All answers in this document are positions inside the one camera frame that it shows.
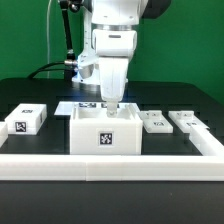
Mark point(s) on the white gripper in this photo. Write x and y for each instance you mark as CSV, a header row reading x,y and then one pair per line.
x,y
112,72

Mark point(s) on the white cabinet body box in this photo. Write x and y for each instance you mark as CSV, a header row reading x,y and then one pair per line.
x,y
92,132

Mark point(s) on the white cabinet door panel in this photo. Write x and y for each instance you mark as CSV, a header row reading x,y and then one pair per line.
x,y
155,122
185,120

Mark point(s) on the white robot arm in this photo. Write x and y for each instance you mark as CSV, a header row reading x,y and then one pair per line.
x,y
110,40

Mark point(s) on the white marker base sheet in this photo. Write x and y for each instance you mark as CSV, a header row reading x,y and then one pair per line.
x,y
63,108

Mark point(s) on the small white box part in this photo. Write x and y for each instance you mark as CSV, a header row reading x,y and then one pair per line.
x,y
26,119

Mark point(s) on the white block at left edge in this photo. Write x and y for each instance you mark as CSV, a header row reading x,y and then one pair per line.
x,y
3,133

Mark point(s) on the white L-shaped frame fence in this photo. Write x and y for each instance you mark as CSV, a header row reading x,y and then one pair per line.
x,y
208,166

